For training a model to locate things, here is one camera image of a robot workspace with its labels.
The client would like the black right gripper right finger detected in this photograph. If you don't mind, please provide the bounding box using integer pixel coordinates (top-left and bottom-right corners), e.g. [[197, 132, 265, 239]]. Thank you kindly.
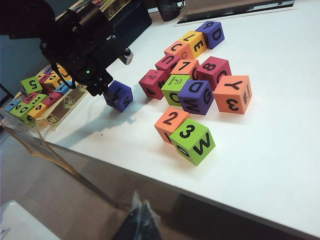
[[139, 199, 164, 240]]

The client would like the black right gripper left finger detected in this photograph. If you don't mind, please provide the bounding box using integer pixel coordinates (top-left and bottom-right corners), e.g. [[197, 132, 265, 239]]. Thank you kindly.
[[113, 191, 143, 240]]

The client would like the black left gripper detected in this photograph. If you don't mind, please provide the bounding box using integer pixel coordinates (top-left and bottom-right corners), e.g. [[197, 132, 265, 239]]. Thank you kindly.
[[82, 71, 115, 100]]

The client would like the purple foam block G 9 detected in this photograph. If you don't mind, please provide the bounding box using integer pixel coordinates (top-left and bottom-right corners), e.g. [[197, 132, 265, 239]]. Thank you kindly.
[[103, 79, 133, 113]]

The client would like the pink foam block 4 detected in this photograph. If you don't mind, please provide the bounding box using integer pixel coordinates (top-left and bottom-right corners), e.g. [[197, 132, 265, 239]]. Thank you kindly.
[[138, 69, 169, 100]]

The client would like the orange foam block I 2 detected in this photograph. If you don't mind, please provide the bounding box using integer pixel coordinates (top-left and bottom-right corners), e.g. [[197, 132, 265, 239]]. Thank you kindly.
[[154, 107, 191, 144]]

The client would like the green foam block W O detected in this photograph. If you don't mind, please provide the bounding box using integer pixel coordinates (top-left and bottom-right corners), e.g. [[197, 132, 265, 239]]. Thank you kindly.
[[169, 118, 216, 167]]

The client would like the cream patterned block tray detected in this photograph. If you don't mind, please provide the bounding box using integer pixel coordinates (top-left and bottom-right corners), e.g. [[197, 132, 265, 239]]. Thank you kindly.
[[0, 63, 88, 132]]

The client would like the blue foam block Y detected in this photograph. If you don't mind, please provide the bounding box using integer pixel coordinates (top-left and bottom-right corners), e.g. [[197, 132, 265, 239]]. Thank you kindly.
[[55, 83, 72, 96]]

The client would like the yellow foam block 3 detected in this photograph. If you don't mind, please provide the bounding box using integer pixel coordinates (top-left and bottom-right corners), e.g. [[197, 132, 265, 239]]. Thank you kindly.
[[50, 64, 73, 87]]

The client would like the green foam block C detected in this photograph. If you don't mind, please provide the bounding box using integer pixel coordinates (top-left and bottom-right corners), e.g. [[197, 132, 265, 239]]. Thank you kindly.
[[161, 74, 192, 107]]

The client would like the pink foam block T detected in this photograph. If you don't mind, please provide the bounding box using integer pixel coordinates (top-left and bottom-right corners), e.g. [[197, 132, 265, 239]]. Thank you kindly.
[[43, 91, 63, 106]]

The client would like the red foam block N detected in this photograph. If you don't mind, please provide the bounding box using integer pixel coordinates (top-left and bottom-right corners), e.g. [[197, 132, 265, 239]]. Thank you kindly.
[[39, 74, 57, 93]]

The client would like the green foam block 3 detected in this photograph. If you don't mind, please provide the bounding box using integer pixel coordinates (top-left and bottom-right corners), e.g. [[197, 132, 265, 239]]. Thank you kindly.
[[31, 93, 48, 107]]

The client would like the orange foam block 7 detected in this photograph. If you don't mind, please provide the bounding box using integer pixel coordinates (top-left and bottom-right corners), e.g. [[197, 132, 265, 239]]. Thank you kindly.
[[170, 59, 200, 77]]

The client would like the orange foam block C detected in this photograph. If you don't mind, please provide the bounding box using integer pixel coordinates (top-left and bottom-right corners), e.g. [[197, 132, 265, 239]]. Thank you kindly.
[[164, 40, 192, 61]]

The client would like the purple foam block D W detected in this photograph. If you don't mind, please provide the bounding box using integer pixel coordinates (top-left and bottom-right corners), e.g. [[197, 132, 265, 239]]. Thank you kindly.
[[177, 79, 215, 116]]

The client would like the orange foam number block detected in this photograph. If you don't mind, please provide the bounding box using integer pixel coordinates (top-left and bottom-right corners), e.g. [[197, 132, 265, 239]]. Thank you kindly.
[[27, 101, 48, 120]]

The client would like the pink foam block 6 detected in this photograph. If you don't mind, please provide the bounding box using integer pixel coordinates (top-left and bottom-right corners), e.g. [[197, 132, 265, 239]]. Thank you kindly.
[[24, 91, 40, 104]]

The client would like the yellow patterned box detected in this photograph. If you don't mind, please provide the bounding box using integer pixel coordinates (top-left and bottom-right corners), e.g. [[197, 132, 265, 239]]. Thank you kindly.
[[69, 0, 131, 21]]

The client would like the green foam block 5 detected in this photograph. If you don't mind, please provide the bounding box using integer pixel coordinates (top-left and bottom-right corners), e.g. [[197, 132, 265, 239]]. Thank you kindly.
[[20, 77, 43, 97]]

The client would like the green foam block D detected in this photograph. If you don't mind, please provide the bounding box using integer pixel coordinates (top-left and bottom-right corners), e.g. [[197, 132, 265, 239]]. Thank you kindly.
[[9, 101, 36, 123]]

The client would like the clear plastic bag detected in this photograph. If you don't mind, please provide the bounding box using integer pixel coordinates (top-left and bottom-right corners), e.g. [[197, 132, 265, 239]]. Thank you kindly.
[[0, 109, 78, 176]]

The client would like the yellow foam block E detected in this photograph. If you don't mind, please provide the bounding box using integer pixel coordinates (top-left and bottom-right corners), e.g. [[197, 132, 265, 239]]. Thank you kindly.
[[179, 30, 208, 60]]

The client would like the blue foam block L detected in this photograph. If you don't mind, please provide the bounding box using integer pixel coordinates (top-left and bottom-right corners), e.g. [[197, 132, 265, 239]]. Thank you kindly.
[[4, 99, 22, 112]]

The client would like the black mug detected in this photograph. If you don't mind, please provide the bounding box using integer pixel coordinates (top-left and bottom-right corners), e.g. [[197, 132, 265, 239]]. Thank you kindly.
[[158, 0, 187, 22]]

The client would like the white platform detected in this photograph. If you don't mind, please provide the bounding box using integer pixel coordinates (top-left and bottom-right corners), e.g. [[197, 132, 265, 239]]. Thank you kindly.
[[0, 199, 61, 240]]

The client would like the orange foam block 3 Y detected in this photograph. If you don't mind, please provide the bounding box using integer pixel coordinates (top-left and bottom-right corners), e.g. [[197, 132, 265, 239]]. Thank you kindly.
[[213, 75, 253, 115]]

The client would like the pink foam block 8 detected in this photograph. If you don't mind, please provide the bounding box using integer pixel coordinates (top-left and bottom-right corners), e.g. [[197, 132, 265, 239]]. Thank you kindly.
[[195, 56, 233, 91]]

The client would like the purple foam block 9 D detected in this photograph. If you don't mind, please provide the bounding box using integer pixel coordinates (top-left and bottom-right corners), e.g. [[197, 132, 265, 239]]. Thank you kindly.
[[194, 20, 225, 50]]

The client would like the tan cord strap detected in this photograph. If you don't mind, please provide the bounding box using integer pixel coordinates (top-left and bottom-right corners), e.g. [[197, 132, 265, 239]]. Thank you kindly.
[[34, 117, 133, 211]]

